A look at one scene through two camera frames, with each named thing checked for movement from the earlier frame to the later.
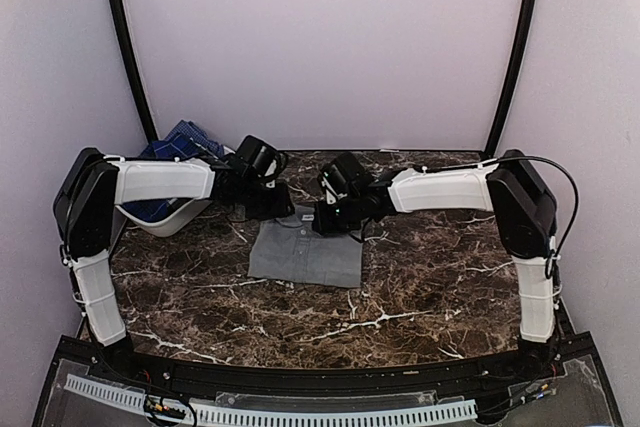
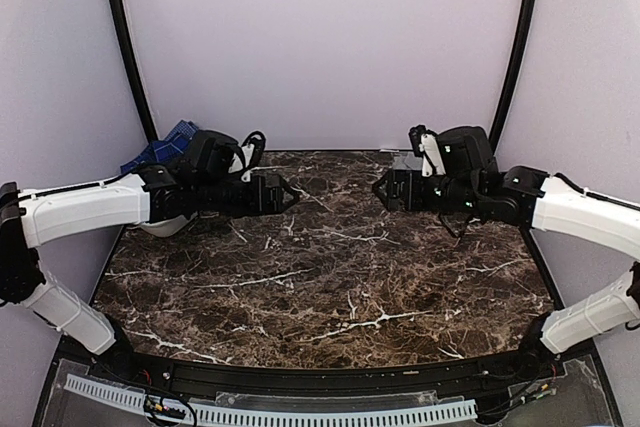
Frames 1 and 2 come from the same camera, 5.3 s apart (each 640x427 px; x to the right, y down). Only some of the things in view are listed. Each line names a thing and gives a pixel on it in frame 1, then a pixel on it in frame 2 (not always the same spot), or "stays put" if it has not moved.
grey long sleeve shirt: [289, 249] -> [407, 161]
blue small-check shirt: [186, 130] stays put
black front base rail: [552, 360] stays put
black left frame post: [127, 38] stays put
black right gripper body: [342, 220] -> [458, 194]
